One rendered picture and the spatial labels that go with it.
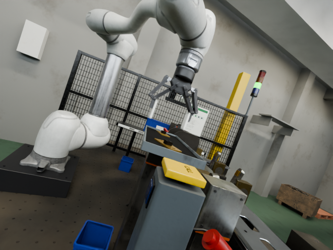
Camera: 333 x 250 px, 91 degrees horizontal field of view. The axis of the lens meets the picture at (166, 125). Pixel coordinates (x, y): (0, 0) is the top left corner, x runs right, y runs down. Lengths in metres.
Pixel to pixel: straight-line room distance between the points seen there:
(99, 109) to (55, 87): 2.39
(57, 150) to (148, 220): 0.76
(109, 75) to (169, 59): 2.68
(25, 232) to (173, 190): 0.65
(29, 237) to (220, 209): 0.62
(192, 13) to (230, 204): 0.50
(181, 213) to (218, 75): 4.07
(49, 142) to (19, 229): 0.35
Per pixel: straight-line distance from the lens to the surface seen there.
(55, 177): 0.95
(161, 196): 0.24
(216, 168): 1.29
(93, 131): 1.03
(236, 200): 0.47
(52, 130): 0.93
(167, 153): 0.33
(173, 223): 0.26
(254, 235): 0.60
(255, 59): 5.07
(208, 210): 0.46
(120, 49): 1.07
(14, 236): 0.80
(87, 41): 3.43
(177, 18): 0.52
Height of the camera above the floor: 1.22
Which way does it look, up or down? 3 degrees down
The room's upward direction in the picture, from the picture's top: 20 degrees clockwise
